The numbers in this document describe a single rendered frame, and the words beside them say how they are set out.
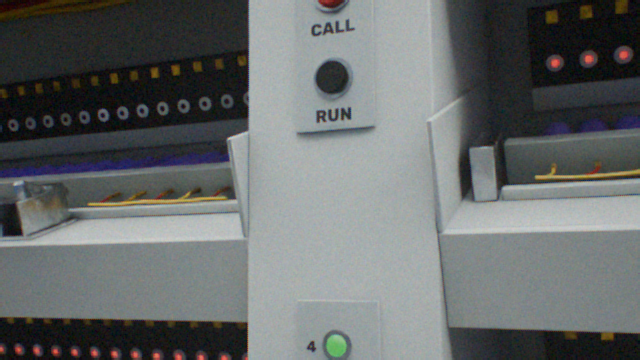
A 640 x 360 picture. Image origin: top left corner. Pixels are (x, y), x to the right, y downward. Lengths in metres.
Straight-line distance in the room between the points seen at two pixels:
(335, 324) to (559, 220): 0.11
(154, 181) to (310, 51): 0.16
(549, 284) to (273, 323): 0.13
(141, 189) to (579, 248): 0.27
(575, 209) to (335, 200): 0.11
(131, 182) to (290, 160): 0.15
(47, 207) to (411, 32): 0.25
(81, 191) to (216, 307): 0.16
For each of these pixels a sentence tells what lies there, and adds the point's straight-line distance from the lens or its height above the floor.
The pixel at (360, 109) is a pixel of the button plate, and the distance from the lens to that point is 0.31.
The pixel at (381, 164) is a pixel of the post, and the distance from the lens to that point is 0.31.
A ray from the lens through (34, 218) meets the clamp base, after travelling 0.43.
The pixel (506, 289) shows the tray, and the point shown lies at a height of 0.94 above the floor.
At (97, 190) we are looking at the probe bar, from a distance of 0.47.
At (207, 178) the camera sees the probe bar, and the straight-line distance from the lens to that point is 0.42.
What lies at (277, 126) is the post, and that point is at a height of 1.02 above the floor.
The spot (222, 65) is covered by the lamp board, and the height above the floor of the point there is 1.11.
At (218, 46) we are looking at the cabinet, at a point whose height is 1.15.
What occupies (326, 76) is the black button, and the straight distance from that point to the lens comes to 0.32.
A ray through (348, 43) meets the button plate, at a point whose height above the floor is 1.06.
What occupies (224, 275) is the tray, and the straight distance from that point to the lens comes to 0.34.
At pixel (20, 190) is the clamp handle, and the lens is 0.44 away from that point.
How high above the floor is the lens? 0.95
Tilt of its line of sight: 7 degrees up
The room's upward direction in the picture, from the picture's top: 1 degrees counter-clockwise
